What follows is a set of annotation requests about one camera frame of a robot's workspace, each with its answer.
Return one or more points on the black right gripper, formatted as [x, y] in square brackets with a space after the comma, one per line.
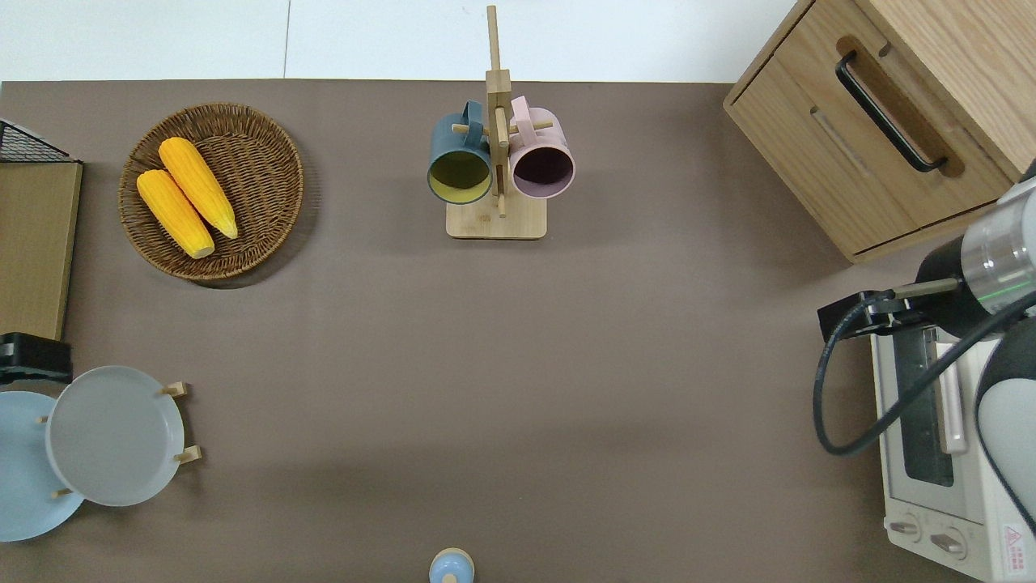
[850, 316]

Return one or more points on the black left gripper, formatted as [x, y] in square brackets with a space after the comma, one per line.
[32, 358]

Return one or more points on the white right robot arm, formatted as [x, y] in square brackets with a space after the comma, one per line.
[1004, 259]

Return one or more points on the gray plate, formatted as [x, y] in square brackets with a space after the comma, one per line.
[113, 437]

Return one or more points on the light blue plate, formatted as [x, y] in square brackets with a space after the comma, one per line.
[24, 478]

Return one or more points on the wooden plate rack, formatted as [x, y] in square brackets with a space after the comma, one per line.
[180, 389]

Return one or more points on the flat wooden board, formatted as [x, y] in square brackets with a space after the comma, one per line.
[32, 251]

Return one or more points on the wooden drawer cabinet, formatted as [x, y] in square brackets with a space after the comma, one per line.
[809, 129]

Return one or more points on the white toaster oven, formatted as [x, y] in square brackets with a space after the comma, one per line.
[914, 502]

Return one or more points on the yellow corn cob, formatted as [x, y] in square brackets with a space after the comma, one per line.
[198, 186]
[174, 212]

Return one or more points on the white oven knob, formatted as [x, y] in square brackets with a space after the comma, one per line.
[904, 528]
[948, 544]

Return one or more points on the brown table mat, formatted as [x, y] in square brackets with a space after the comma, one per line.
[566, 364]

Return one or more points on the round wicker basket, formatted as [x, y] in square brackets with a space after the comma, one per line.
[259, 178]

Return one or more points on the pink mug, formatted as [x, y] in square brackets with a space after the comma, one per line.
[550, 138]

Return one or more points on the wooden mug tree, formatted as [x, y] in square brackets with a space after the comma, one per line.
[495, 223]

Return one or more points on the dark teal mug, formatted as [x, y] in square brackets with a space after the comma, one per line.
[453, 138]

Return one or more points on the small blue cup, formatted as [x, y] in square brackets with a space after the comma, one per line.
[451, 567]

